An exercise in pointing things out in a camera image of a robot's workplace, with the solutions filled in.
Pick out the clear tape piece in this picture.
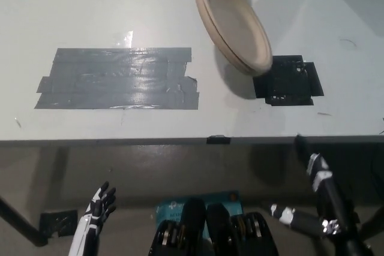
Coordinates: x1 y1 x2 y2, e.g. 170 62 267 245
109 29 134 49

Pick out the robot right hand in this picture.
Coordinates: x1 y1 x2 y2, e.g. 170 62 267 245
269 134 361 236

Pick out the teal router box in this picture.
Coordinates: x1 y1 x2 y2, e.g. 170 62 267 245
154 189 244 239

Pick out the small black tape strip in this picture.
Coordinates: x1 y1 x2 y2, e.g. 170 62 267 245
206 134 232 145

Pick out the black floor tape patch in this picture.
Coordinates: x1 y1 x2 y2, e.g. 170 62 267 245
39 210 79 237

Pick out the grey duct tape patch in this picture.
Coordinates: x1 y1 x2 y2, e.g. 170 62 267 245
34 47 200 111

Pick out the beige paper plate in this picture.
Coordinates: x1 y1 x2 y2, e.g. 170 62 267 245
194 0 259 77
198 0 273 76

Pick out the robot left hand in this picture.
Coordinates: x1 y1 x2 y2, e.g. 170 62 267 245
84 181 118 229

